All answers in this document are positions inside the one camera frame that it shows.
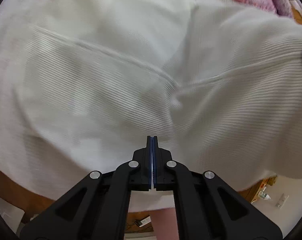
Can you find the white wall outlet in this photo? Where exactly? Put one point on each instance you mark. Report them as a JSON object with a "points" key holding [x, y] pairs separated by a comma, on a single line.
{"points": [[282, 201]]}

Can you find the white paper sheet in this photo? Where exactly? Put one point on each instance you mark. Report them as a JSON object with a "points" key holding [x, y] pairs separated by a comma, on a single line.
{"points": [[9, 212]]}

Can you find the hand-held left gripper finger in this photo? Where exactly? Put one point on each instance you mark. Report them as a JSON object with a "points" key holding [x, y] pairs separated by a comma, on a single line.
{"points": [[155, 160], [150, 160]]}

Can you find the wooden nightstand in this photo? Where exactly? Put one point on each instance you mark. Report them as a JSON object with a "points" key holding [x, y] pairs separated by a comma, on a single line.
{"points": [[269, 181]]}

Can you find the white power strip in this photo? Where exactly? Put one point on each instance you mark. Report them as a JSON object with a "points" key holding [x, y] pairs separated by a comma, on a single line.
{"points": [[144, 221]]}

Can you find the white button-up jacket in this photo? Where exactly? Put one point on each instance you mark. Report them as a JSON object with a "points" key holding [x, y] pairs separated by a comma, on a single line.
{"points": [[115, 80]]}

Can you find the white and green bottle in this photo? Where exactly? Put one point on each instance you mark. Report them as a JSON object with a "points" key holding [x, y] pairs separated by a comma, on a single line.
{"points": [[264, 194]]}

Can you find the wooden bed headboard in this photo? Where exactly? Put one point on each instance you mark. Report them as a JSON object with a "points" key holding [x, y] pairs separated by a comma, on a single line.
{"points": [[299, 15]]}

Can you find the person's pink padded clothing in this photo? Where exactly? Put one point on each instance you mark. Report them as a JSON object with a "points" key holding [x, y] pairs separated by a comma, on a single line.
{"points": [[166, 225]]}

